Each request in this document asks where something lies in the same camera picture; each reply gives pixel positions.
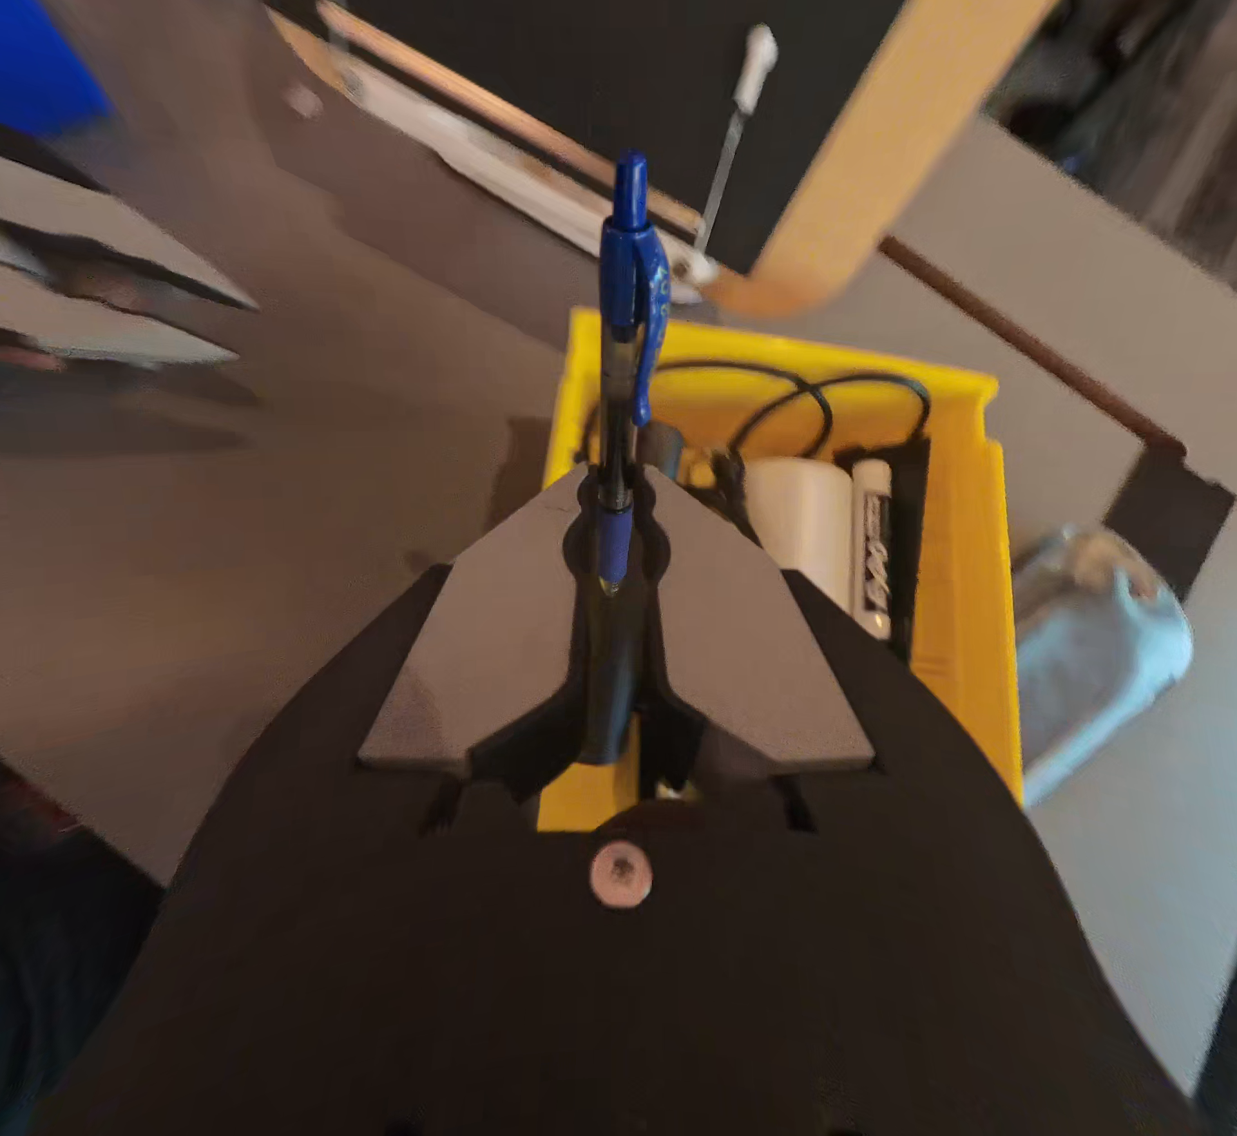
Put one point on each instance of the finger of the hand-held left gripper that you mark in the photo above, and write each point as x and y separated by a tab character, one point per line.
96	228
96	324

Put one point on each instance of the dark blue pen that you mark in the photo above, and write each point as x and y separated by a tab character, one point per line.
628	265

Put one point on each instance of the yellow plastic bin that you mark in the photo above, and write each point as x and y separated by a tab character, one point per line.
966	575

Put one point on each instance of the blue plastic bin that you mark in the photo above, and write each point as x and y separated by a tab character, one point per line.
48	64

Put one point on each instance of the small white plastic piece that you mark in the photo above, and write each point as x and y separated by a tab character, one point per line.
305	101

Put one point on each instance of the clear plastic container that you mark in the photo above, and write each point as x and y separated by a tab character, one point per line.
1092	652

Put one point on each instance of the black wooden book stand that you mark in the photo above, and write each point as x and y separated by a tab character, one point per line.
579	15

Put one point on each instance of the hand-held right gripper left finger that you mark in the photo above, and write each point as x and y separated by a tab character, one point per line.
483	663

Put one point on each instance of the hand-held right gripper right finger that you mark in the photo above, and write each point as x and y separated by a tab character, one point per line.
754	663

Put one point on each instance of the black dry erase marker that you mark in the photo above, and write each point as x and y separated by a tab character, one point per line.
870	546

